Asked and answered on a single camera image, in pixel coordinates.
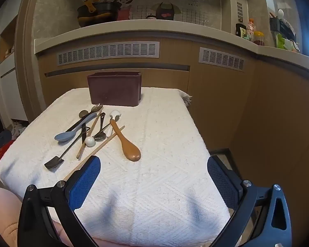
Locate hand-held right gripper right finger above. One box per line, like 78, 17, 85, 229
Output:
207, 156, 292, 247

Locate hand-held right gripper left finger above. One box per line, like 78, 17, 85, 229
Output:
18, 156, 101, 247

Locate dark shovel-shaped spoon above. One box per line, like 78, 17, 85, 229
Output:
44, 130, 89, 171

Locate wooden chopstick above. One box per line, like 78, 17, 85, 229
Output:
76, 111, 103, 159
63, 126, 125, 182

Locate blue plastic spoon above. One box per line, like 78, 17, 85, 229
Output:
54, 112, 98, 142

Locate brown wooden spoon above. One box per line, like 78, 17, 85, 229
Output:
110, 120, 142, 162

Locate white ceramic spoon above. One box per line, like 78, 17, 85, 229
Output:
105, 110, 121, 137

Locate silver metal spoon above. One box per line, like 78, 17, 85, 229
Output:
75, 104, 104, 132

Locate dark red utensil holder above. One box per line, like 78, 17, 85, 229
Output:
87, 71, 143, 107

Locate small metal spoon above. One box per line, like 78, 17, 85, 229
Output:
93, 123, 111, 141

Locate white woven towel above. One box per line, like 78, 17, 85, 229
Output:
0, 87, 231, 246

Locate short grey vent grille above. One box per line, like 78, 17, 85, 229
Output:
199, 48, 245, 72

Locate long grey vent grille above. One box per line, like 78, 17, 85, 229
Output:
57, 42, 160, 66

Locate jar with yellow lid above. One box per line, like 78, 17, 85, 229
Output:
253, 31, 265, 46

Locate dark food packet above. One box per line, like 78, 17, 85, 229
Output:
235, 23, 247, 37

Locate green and white packets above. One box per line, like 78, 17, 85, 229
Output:
275, 33, 300, 52

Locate black cooking pot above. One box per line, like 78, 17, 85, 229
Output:
77, 1, 119, 28

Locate black storage basket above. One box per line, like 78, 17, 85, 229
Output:
269, 17, 297, 42

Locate yellow-handled kitchen tool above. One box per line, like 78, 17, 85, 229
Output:
82, 0, 101, 13

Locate wall poster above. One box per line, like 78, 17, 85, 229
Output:
93, 0, 219, 21

